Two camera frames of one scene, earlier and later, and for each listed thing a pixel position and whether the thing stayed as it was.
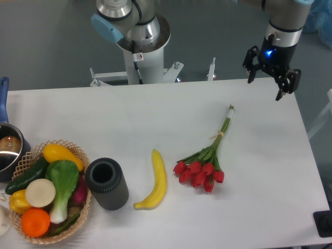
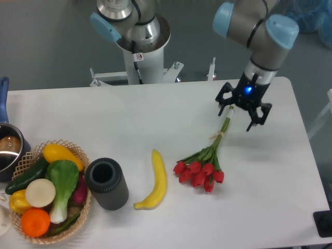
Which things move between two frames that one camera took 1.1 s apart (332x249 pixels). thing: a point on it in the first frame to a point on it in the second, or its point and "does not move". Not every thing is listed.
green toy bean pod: x=65 y=225 does not move
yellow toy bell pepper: x=18 y=202 does not move
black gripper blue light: x=276 y=60 to x=249 y=92
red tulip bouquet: x=202 y=168 does not move
